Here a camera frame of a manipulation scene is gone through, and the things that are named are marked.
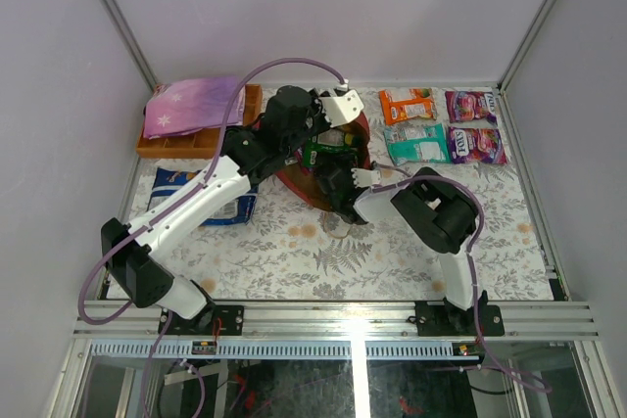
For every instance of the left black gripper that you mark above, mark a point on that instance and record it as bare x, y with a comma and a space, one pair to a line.
317, 124

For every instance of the red paper bag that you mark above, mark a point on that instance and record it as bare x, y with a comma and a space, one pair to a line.
300, 179

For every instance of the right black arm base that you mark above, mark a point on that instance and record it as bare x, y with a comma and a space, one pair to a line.
442, 319

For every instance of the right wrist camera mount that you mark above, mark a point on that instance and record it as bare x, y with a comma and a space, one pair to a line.
366, 178

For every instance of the blue Doritos chip bag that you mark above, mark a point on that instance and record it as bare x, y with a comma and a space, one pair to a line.
218, 208

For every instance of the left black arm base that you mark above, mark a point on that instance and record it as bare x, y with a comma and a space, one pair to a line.
215, 320

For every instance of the purple plastic package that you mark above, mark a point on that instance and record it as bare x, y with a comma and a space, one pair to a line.
187, 106

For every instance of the orange wooden tray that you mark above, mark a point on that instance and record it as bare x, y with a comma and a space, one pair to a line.
199, 145

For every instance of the aluminium front rail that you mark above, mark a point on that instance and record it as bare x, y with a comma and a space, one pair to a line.
526, 321

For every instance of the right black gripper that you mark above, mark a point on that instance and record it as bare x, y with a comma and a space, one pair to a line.
347, 165

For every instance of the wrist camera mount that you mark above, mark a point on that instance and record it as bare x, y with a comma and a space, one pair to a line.
366, 178
342, 106

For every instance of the teal candy bag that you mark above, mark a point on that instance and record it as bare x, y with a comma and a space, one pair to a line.
417, 144

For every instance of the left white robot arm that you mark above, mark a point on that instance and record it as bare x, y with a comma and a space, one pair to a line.
249, 155

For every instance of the floral table mat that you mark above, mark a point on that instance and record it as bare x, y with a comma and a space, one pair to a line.
290, 250

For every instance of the green snack packet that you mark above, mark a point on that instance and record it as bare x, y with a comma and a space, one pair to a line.
329, 143

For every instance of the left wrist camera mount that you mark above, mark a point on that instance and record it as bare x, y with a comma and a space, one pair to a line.
342, 106

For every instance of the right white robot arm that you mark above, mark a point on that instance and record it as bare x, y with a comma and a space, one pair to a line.
442, 213

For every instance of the orange Fox's candy bag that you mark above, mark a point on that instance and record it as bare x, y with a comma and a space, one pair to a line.
404, 104

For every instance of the blue white cable duct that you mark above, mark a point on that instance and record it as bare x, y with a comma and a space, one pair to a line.
244, 349

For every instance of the white Fox's candy bag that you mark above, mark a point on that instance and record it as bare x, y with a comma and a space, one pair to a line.
466, 106

